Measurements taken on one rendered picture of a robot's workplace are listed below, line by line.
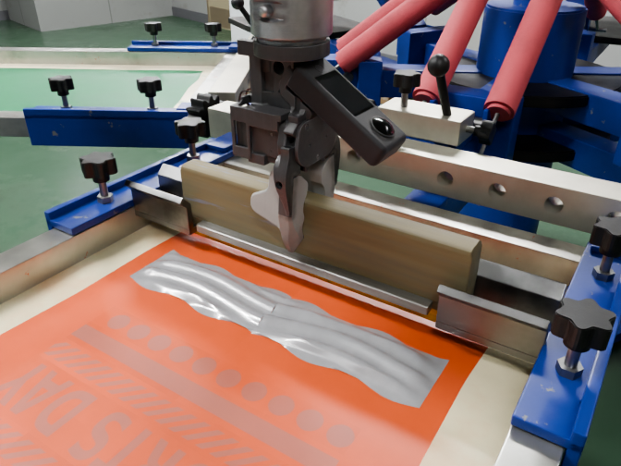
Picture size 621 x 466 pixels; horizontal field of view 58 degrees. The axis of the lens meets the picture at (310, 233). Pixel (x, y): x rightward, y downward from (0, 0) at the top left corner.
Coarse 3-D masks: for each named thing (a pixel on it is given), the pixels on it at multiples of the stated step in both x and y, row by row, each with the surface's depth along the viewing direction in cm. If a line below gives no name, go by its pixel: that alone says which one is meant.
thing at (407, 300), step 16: (208, 224) 67; (224, 240) 66; (240, 240) 64; (256, 240) 64; (272, 256) 62; (288, 256) 61; (304, 256) 61; (320, 272) 59; (336, 272) 59; (368, 288) 57; (384, 288) 56; (400, 304) 55; (416, 304) 54
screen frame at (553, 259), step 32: (352, 192) 76; (96, 224) 68; (128, 224) 73; (448, 224) 68; (480, 224) 68; (0, 256) 62; (32, 256) 62; (64, 256) 66; (512, 256) 65; (544, 256) 63; (576, 256) 62; (0, 288) 60; (512, 448) 40; (544, 448) 40
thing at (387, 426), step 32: (320, 288) 63; (352, 320) 58; (384, 320) 58; (416, 320) 58; (256, 352) 54; (288, 352) 54; (448, 352) 54; (480, 352) 54; (288, 384) 50; (320, 384) 50; (352, 384) 50; (448, 384) 50; (352, 416) 47; (384, 416) 47; (416, 416) 47; (352, 448) 44; (384, 448) 44; (416, 448) 44
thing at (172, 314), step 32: (160, 256) 69; (192, 256) 69; (224, 256) 69; (256, 256) 69; (96, 288) 63; (128, 288) 63; (288, 288) 63; (32, 320) 58; (64, 320) 58; (160, 320) 58; (192, 320) 58; (224, 320) 58; (0, 352) 54; (32, 352) 54; (224, 352) 54
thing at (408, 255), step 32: (192, 160) 68; (192, 192) 67; (224, 192) 64; (224, 224) 67; (256, 224) 63; (320, 224) 58; (352, 224) 56; (384, 224) 54; (416, 224) 54; (320, 256) 60; (352, 256) 58; (384, 256) 55; (416, 256) 53; (448, 256) 51; (480, 256) 53; (416, 288) 55
